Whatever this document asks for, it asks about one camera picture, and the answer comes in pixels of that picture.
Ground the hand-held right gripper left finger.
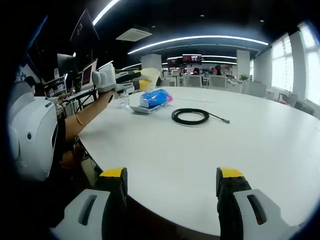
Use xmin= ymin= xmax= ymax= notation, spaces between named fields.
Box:
xmin=51 ymin=166 xmax=128 ymax=240

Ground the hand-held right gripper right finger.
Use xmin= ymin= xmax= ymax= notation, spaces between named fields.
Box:
xmin=216 ymin=166 xmax=301 ymax=240

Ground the white paper cup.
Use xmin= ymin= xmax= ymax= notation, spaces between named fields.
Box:
xmin=139 ymin=67 xmax=161 ymax=91

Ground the blue tissue pack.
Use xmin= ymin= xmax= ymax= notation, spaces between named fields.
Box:
xmin=139 ymin=88 xmax=174 ymax=109

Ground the clear water bottle red label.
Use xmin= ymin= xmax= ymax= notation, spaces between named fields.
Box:
xmin=119 ymin=93 xmax=130 ymax=109

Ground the white blue plastic bag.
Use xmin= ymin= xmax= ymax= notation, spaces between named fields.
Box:
xmin=129 ymin=103 xmax=163 ymax=115

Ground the black cable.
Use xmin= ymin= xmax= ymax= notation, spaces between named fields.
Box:
xmin=171 ymin=108 xmax=231 ymax=127

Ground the white-framed monitor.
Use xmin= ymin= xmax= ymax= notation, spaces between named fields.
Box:
xmin=80 ymin=58 xmax=98 ymax=91

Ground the hanging display screen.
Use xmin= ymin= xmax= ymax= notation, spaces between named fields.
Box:
xmin=182 ymin=53 xmax=202 ymax=65
xmin=167 ymin=57 xmax=183 ymax=68

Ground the ceiling air conditioner vent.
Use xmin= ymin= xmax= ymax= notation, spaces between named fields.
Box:
xmin=115 ymin=27 xmax=153 ymax=42

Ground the black desktop monitor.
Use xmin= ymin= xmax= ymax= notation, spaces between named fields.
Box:
xmin=56 ymin=53 xmax=77 ymax=76

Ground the white mesh office chair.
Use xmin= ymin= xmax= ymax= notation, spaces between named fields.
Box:
xmin=209 ymin=74 xmax=228 ymax=90
xmin=184 ymin=74 xmax=203 ymax=88

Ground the large dark monitor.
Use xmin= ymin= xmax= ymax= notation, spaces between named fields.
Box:
xmin=69 ymin=8 xmax=100 ymax=48

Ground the white table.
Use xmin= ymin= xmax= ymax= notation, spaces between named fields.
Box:
xmin=77 ymin=86 xmax=320 ymax=237

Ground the curved ceiling light strip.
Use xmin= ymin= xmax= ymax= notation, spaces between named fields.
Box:
xmin=92 ymin=0 xmax=121 ymax=26
xmin=127 ymin=35 xmax=270 ymax=55

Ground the white chest device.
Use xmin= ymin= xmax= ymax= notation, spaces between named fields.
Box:
xmin=8 ymin=82 xmax=59 ymax=182

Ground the window with white blinds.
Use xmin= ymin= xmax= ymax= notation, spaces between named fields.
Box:
xmin=271 ymin=33 xmax=295 ymax=93
xmin=297 ymin=21 xmax=320 ymax=106

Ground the gold bracelet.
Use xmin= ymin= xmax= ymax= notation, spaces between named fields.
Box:
xmin=75 ymin=113 xmax=86 ymax=127

